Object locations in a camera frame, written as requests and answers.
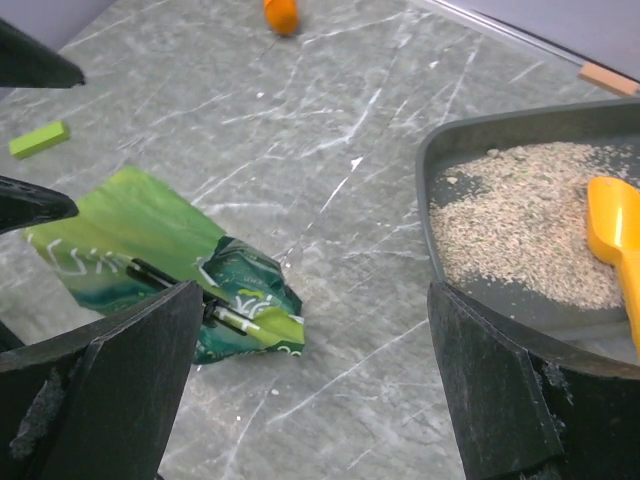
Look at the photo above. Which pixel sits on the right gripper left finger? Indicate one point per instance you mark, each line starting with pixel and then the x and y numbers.
pixel 99 402

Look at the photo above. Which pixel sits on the brown tape piece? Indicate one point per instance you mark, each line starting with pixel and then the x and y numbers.
pixel 608 80

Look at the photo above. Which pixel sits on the orange carrot toy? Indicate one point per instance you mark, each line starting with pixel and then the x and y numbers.
pixel 281 16

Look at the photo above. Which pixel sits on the yellow plastic scoop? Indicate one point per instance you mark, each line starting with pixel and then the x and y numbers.
pixel 612 224

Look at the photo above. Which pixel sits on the grey litter box tray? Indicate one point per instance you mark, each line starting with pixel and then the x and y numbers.
pixel 604 331

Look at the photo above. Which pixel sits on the litter granules pile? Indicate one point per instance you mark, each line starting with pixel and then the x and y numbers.
pixel 519 217

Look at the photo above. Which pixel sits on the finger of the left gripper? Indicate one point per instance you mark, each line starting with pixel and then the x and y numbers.
pixel 27 63
pixel 24 204

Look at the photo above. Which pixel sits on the green rectangular block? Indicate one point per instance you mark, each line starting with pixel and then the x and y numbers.
pixel 39 140

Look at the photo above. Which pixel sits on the green litter bag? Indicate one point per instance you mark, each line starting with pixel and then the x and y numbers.
pixel 134 237

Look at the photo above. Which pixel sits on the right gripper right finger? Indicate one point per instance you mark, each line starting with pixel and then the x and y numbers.
pixel 524 405

